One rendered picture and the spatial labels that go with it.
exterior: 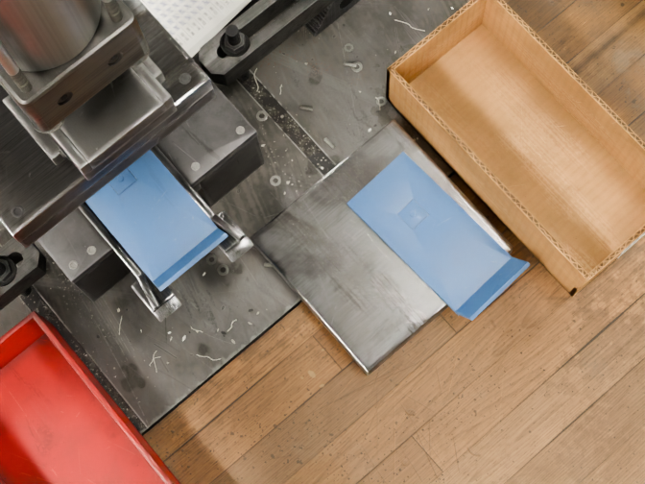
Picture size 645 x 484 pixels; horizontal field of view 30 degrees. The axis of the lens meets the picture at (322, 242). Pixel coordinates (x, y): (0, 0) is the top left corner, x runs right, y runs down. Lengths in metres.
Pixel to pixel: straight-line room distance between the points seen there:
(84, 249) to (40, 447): 0.18
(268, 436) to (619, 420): 0.30
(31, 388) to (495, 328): 0.41
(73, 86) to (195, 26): 0.36
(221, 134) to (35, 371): 0.27
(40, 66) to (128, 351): 0.40
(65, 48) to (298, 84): 0.43
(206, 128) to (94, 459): 0.30
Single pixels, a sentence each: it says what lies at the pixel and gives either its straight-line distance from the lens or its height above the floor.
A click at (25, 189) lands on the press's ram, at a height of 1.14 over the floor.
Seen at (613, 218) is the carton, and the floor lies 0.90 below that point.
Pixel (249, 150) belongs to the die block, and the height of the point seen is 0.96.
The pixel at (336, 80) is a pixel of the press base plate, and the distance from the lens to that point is 1.13.
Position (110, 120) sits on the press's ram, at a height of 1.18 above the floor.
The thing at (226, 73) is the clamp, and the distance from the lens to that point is 1.07.
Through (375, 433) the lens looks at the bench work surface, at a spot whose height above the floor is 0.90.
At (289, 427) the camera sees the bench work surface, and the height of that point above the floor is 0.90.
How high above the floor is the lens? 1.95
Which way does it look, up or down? 75 degrees down
